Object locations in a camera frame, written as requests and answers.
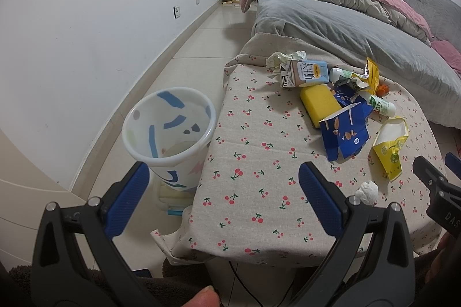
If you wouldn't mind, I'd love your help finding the white tissue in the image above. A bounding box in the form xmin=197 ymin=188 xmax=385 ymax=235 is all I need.
xmin=354 ymin=180 xmax=379 ymax=206

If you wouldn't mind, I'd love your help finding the yellow lemon snack bag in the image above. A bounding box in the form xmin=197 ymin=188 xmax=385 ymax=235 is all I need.
xmin=372 ymin=116 xmax=409 ymax=181

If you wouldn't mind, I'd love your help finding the blue torn cardboard box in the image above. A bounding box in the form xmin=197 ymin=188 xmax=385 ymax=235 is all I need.
xmin=320 ymin=84 xmax=373 ymax=161

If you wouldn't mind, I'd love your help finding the white green capless bottle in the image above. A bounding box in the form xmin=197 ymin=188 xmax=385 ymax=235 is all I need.
xmin=359 ymin=91 xmax=396 ymax=117

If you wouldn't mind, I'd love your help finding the orange peel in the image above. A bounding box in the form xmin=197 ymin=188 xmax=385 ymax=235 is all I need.
xmin=376 ymin=84 xmax=390 ymax=98

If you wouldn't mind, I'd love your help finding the yellow sponge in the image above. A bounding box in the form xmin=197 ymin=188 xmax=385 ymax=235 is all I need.
xmin=300 ymin=84 xmax=341 ymax=129

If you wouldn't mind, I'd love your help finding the yellow silver snack wrapper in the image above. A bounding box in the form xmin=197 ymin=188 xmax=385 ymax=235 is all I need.
xmin=352 ymin=57 xmax=380 ymax=95

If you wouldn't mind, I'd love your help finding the white green yogurt bottle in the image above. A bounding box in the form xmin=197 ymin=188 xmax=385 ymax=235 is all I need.
xmin=329 ymin=67 xmax=364 ymax=84

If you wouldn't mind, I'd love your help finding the blue white milk carton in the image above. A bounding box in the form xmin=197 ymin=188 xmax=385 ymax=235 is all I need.
xmin=280 ymin=59 xmax=330 ymax=88

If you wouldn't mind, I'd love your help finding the pale green paper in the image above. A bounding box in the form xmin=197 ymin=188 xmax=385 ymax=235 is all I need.
xmin=266 ymin=51 xmax=307 ymax=78

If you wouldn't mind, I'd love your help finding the white patterned trash bin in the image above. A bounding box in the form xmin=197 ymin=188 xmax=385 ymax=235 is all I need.
xmin=121 ymin=87 xmax=216 ymax=191

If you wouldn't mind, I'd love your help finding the person's right hand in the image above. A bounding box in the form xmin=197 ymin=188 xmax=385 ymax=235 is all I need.
xmin=415 ymin=231 xmax=460 ymax=300

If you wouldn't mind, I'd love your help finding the person's left hand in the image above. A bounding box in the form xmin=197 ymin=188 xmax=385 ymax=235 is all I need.
xmin=183 ymin=285 xmax=220 ymax=307

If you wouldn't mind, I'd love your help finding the white box under table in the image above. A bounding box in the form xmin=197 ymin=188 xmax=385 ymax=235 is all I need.
xmin=154 ymin=182 xmax=194 ymax=216

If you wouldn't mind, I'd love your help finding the cherry print tablecloth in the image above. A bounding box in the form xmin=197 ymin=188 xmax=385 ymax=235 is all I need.
xmin=152 ymin=54 xmax=444 ymax=268

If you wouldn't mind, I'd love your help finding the pink pillow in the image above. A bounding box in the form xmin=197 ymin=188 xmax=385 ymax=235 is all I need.
xmin=431 ymin=40 xmax=461 ymax=76

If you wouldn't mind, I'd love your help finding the grey pillow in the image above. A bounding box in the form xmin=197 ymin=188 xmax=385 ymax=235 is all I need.
xmin=404 ymin=0 xmax=461 ymax=50

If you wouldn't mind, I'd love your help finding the grey blanket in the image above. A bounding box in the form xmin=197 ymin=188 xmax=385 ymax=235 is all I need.
xmin=254 ymin=0 xmax=460 ymax=128

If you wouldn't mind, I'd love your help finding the black cable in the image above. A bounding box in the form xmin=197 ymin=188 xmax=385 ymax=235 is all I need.
xmin=226 ymin=260 xmax=267 ymax=307

